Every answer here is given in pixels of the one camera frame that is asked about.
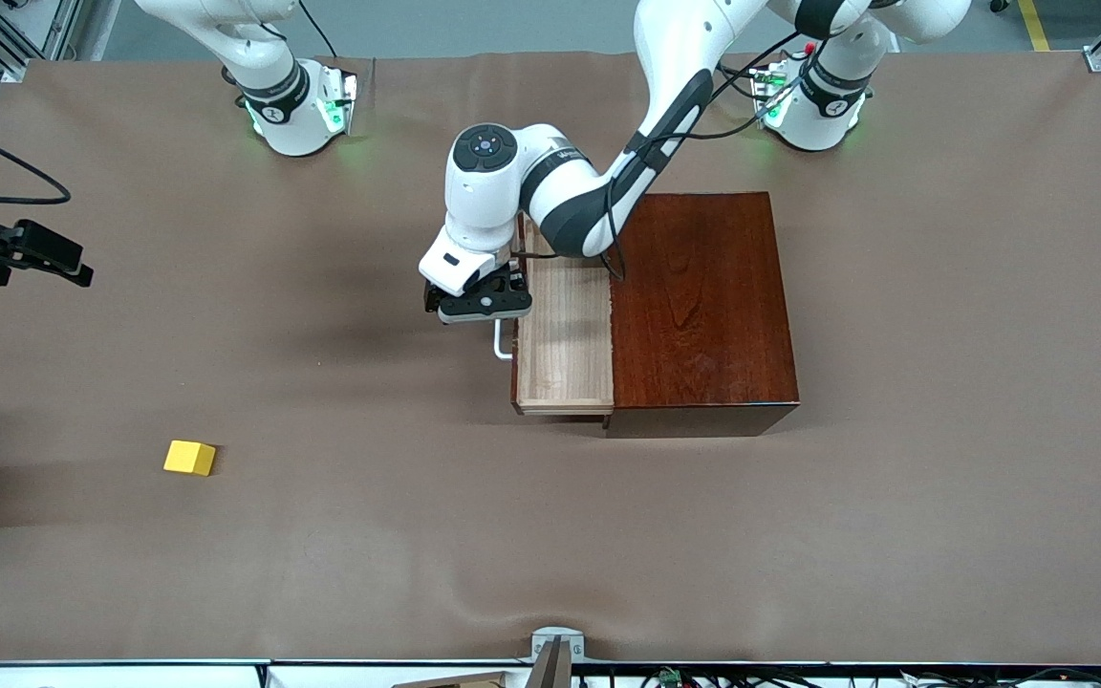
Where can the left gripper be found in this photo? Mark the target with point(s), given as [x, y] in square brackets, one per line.
[503, 280]

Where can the brown table cloth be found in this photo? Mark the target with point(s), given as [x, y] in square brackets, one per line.
[321, 535]

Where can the green connector plug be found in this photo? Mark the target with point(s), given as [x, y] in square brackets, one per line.
[670, 677]

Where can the grey metal bracket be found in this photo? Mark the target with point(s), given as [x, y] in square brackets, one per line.
[539, 642]

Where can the brown cardboard piece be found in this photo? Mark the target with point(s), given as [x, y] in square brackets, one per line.
[455, 682]

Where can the light wooden drawer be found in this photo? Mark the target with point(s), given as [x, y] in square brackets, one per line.
[565, 325]

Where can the yellow block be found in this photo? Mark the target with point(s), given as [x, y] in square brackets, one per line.
[189, 459]

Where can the dark red wooden cabinet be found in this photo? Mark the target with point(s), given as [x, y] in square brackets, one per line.
[703, 315]

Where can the aluminium camera post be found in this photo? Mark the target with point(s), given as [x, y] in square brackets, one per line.
[550, 669]

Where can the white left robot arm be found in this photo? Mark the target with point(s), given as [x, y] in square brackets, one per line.
[488, 205]

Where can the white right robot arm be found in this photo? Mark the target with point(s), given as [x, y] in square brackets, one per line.
[297, 134]

